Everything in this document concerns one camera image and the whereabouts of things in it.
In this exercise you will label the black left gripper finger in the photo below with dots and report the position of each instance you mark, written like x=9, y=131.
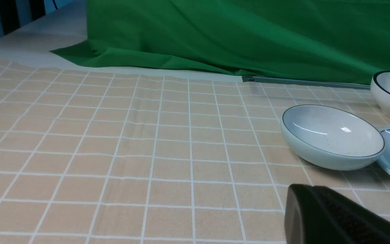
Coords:
x=320, y=215

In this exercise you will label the light blue shallow bowl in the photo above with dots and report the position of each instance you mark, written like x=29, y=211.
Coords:
x=331, y=138

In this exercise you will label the grey metal backdrop bar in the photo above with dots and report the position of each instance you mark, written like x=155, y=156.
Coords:
x=270, y=80

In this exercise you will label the green backdrop cloth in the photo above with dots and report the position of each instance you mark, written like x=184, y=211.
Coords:
x=318, y=40

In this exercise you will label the beige checkered tablecloth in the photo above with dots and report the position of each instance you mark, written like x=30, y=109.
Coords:
x=105, y=158

